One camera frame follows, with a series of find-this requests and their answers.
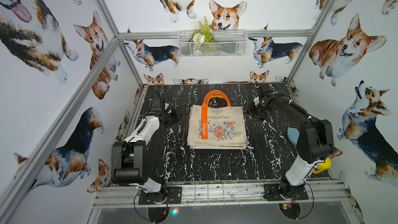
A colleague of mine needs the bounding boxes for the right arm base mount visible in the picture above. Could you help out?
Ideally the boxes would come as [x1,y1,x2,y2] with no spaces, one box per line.
[263,181,309,201]

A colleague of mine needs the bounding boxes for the light blue dustpan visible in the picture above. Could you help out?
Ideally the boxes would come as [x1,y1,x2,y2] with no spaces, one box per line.
[287,127,300,147]

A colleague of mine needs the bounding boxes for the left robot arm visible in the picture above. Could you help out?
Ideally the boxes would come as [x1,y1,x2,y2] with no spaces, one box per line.
[111,91,182,197]

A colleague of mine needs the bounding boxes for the white wire wall basket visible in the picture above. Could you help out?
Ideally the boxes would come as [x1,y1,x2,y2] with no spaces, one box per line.
[178,30,248,57]

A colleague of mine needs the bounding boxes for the green fern with white flower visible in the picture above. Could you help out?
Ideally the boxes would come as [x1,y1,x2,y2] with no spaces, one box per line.
[190,17,215,56]

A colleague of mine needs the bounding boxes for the cream bag orange handles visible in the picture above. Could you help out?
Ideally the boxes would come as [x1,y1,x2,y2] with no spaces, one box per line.
[187,99,247,149]

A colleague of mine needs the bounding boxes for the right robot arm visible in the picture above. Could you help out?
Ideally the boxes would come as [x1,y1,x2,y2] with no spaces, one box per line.
[248,85,335,197]

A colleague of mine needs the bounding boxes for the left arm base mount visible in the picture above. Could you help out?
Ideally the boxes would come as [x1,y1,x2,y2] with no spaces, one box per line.
[138,186,182,205]

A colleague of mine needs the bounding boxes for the cream bag yellow handles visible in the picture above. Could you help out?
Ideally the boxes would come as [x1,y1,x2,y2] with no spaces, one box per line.
[205,90,231,107]

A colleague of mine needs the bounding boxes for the black canvas bag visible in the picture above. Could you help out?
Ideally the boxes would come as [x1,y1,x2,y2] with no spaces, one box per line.
[191,147,246,154]

